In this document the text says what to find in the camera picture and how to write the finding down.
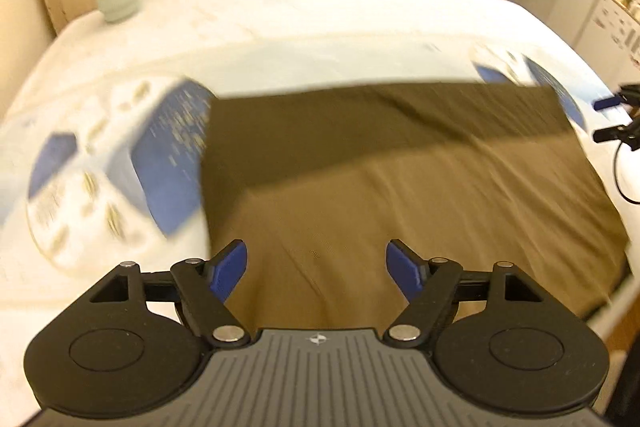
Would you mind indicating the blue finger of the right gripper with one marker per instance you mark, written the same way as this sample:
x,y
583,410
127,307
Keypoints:
x,y
612,101

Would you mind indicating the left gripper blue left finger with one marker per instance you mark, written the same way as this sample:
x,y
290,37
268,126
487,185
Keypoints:
x,y
227,268

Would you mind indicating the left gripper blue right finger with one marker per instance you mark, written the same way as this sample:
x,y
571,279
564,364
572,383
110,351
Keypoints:
x,y
406,268

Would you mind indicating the olive brown patchwork sweater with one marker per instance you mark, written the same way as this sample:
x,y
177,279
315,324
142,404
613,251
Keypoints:
x,y
316,184

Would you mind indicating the white blue patterned tablecloth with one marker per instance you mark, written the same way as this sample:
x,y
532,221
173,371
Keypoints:
x,y
71,206

